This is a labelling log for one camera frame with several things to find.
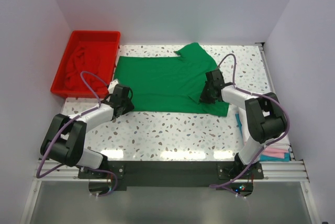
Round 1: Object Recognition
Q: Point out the green t-shirt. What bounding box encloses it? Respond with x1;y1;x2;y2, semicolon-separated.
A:
114;42;229;117

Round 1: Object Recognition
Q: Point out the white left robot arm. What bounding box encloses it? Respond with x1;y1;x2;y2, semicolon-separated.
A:
40;82;135;169

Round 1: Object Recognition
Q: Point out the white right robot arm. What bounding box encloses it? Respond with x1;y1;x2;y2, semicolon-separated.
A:
199;70;289;165

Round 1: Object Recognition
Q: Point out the red t-shirt in bin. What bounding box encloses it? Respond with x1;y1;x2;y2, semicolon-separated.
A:
60;41;118;96

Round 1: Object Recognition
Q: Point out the red plastic bin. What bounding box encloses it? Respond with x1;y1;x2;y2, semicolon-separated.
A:
50;30;121;98

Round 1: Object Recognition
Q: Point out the white folded t-shirt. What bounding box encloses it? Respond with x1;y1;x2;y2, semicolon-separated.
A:
238;108;290;150

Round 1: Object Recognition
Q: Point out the pink folded t-shirt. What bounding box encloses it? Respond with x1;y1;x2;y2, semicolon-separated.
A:
263;147;288;159

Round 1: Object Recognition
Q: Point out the teal folded t-shirt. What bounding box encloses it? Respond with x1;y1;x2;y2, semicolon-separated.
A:
235;111;290;162

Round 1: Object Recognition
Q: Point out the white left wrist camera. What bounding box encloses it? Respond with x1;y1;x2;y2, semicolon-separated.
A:
107;79;120;94

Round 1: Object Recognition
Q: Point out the right side aluminium rail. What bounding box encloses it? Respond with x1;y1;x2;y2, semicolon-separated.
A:
256;43;294;161

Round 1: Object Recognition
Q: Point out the aluminium frame rail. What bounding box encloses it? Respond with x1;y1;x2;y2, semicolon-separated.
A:
40;161;309;182

